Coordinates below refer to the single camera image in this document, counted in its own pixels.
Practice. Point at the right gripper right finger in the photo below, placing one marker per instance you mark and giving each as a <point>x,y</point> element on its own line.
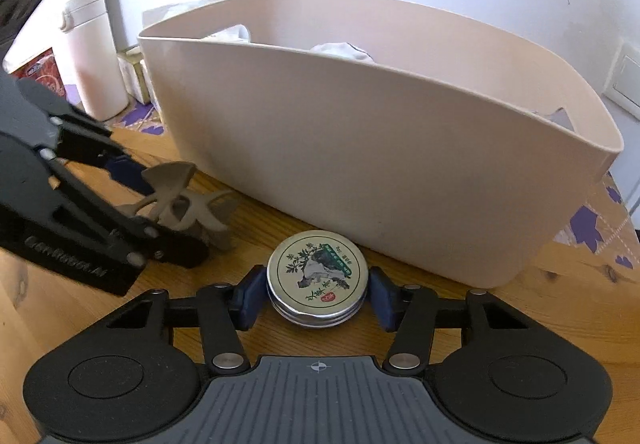
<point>409,312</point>

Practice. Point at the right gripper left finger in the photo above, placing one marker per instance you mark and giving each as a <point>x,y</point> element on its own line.
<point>223,310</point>

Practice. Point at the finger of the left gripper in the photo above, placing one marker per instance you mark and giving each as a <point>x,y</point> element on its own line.
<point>88,215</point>
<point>82,139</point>

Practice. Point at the beige hair claw clip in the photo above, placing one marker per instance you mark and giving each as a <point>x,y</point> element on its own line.
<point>173,205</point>

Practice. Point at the round tin with plant print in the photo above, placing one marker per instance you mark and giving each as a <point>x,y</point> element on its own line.
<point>317,279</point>

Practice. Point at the white thermos bottle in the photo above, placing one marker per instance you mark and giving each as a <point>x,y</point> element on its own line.
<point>88,33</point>

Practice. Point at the red milk carton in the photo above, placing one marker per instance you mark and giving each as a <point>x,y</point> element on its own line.
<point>44,70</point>

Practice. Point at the olive tissue box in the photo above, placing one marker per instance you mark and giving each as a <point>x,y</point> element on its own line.
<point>130,65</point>

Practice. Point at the beige plastic storage basket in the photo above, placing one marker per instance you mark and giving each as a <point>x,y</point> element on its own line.
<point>462,150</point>

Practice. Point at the purple flower table mat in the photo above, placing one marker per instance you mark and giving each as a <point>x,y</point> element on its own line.
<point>603,226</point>

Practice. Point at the white wall socket switch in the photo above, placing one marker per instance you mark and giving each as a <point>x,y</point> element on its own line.
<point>623,83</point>

